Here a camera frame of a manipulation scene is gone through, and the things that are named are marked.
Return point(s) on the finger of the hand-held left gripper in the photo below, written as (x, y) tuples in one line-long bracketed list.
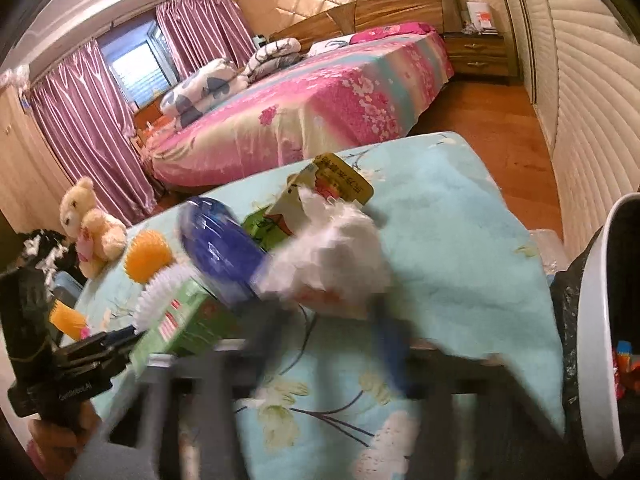
[(122, 341)]

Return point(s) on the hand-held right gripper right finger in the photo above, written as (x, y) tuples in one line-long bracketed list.
[(395, 345)]

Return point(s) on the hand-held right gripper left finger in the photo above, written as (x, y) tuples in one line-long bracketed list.
[(270, 330)]

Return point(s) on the green carton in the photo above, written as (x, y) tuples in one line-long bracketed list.
[(190, 325)]

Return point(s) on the white tissue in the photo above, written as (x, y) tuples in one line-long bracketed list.
[(335, 265)]

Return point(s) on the blue plastic wrapper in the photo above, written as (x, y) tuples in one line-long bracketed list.
[(215, 250)]

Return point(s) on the green spout pouch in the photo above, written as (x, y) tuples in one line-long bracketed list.
[(270, 222)]

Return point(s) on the white trash bin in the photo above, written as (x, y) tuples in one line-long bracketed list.
[(592, 335)]

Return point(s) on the person's left hand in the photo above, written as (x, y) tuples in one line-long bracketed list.
[(60, 435)]

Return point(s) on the white pleated paper liner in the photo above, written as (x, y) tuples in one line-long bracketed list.
[(160, 295)]

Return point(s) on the blue storage box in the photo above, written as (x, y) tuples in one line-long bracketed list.
[(67, 287)]

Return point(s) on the orange spiky ball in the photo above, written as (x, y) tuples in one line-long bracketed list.
[(147, 255)]

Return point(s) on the cream teddy bear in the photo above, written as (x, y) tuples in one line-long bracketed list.
[(95, 230)]

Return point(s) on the pile of clothes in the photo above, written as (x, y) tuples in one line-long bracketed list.
[(45, 250)]

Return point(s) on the gold snack packet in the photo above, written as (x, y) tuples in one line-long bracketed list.
[(345, 180)]

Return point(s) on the black bin bag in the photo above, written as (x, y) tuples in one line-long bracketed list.
[(565, 320)]

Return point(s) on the light wooden wardrobe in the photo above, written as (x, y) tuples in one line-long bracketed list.
[(25, 160)]

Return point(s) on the wide pink curtain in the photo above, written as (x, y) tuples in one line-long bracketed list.
[(85, 125)]

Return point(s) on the bed with pink floral sheet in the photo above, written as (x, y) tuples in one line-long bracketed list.
[(310, 110)]

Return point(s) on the wooden window cabinet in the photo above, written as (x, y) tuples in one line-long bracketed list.
[(150, 112)]

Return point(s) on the large folded heart print quilt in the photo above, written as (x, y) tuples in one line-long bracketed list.
[(200, 90)]

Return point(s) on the small folded heart print quilt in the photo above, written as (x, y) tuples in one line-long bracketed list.
[(272, 57)]

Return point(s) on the window with blinds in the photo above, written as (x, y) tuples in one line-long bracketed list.
[(135, 65)]

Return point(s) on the plastic bag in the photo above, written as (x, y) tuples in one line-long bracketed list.
[(12, 77)]

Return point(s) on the white appliance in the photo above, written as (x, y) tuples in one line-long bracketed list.
[(259, 41)]

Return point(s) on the white pillow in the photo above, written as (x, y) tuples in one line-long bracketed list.
[(330, 46)]

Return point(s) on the wooden nightstand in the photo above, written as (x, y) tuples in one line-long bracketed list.
[(480, 52)]

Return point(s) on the narrow pink curtain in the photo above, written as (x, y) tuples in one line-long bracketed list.
[(200, 30)]

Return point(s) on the pink pillow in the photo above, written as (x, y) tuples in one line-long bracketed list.
[(395, 30)]

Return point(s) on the white louvred wardrobe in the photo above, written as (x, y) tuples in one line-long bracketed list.
[(575, 85)]

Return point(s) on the wooden headboard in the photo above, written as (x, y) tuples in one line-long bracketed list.
[(400, 5)]

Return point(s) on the white box with orange label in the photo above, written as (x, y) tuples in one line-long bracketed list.
[(480, 15)]

